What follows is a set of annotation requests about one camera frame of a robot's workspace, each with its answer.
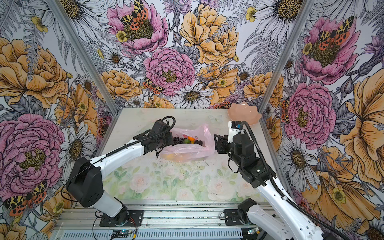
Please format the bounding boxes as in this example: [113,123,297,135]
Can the pink plastic bag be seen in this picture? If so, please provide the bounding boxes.
[160,124,215,162]

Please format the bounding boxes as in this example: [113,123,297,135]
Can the pink flower-shaped bowl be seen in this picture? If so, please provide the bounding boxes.
[228,102,262,126]

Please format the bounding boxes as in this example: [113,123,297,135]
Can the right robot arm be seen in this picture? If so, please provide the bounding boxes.
[214,133,326,240]

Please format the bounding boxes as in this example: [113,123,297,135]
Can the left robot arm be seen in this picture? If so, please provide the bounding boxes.
[65,116,176,226]

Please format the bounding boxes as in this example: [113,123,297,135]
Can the dark fake grapes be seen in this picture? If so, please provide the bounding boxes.
[173,137,185,146]

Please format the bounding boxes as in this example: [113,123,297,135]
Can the green circuit board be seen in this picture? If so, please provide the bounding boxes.
[110,230,137,240]

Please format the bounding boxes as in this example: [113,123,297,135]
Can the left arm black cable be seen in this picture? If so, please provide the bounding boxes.
[59,116,177,205]

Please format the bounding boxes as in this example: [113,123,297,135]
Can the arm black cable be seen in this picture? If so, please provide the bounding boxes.
[59,116,177,205]
[239,120,352,240]

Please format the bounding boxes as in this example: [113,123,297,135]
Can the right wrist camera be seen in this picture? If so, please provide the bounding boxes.
[228,121,244,144]

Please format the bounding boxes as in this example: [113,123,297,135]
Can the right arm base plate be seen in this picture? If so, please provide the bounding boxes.
[224,209,250,226]

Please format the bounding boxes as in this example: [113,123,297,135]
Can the aluminium rail frame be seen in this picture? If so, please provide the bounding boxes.
[51,201,279,240]

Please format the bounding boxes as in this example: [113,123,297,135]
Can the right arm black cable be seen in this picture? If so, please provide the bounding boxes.
[239,120,352,240]

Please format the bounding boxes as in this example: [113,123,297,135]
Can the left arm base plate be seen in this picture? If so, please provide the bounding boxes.
[99,210,144,227]

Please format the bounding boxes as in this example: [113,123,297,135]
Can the white vented cable duct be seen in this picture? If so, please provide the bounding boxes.
[56,228,243,240]

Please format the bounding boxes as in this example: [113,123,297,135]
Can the right aluminium corner post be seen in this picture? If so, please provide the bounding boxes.
[258,1,313,114]

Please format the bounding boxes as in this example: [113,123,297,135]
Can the aluminium corner post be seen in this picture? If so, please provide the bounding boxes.
[47,1,120,117]
[258,1,313,114]

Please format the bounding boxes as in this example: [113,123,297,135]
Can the left aluminium corner post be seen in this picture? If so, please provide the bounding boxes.
[47,1,120,117]

